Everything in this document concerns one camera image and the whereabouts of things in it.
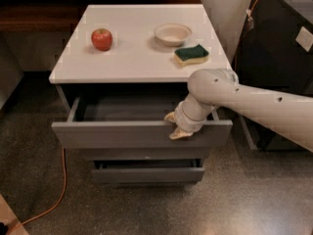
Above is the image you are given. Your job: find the dark wooden bench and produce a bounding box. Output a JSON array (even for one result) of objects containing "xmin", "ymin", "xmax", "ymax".
[{"xmin": 0, "ymin": 0, "xmax": 201, "ymax": 32}]

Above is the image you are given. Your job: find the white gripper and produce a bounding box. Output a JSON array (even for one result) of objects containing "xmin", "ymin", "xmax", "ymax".
[{"xmin": 164, "ymin": 103, "xmax": 204, "ymax": 140}]

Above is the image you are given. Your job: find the orange cable on floor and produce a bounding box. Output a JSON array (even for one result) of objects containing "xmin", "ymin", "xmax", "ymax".
[{"xmin": 5, "ymin": 146, "xmax": 69, "ymax": 235}]

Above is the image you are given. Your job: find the green and yellow sponge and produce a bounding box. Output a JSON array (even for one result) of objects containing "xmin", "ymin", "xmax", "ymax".
[{"xmin": 173, "ymin": 44, "xmax": 209, "ymax": 67}]

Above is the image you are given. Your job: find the white paper bowl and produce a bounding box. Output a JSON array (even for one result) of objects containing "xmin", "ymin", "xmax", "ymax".
[{"xmin": 154, "ymin": 23, "xmax": 192, "ymax": 47}]

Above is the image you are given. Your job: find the grey top drawer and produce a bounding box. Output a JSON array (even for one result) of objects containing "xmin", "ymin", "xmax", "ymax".
[{"xmin": 52, "ymin": 95, "xmax": 232, "ymax": 149}]

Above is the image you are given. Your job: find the orange cable at wall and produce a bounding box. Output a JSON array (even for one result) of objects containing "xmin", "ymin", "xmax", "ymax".
[{"xmin": 228, "ymin": 0, "xmax": 313, "ymax": 73}]

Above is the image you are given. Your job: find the grey drawer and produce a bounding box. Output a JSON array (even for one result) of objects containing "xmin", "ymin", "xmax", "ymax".
[
  {"xmin": 78, "ymin": 147, "xmax": 210, "ymax": 161},
  {"xmin": 52, "ymin": 95, "xmax": 232, "ymax": 149},
  {"xmin": 92, "ymin": 159, "xmax": 204, "ymax": 184}
]

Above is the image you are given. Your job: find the white top drawer cabinet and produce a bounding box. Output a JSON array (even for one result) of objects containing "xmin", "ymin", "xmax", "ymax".
[{"xmin": 48, "ymin": 4, "xmax": 237, "ymax": 113}]

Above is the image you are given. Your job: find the grey middle drawer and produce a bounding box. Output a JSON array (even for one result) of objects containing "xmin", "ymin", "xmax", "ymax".
[{"xmin": 78, "ymin": 147, "xmax": 210, "ymax": 161}]

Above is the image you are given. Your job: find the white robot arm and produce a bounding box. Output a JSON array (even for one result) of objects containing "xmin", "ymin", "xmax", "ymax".
[{"xmin": 164, "ymin": 69, "xmax": 313, "ymax": 151}]

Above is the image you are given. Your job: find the grey bottom drawer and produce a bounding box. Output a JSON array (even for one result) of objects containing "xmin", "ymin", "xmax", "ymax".
[{"xmin": 92, "ymin": 159, "xmax": 204, "ymax": 184}]

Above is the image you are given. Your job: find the red apple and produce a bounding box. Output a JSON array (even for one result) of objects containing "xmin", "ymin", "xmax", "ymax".
[{"xmin": 91, "ymin": 28, "xmax": 112, "ymax": 51}]

